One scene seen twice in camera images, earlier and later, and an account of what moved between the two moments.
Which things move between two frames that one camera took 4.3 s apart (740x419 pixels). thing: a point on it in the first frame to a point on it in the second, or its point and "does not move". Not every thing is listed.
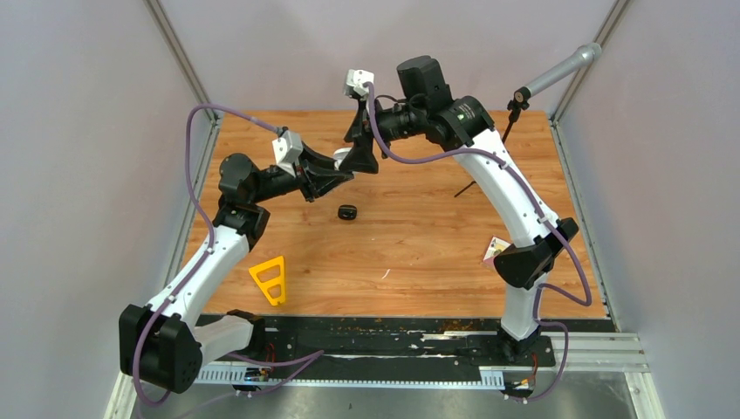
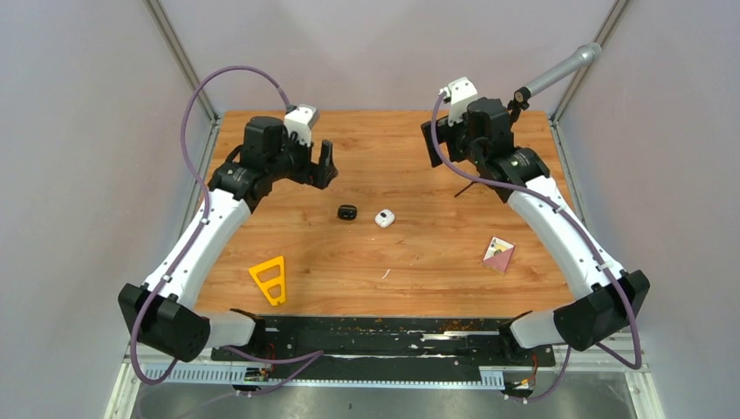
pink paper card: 495,248 does not move
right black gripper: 361,132 to 445,133
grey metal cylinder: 582,58 does not move
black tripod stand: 522,96 does not move
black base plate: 404,341 does not move
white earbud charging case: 339,154 to 385,217
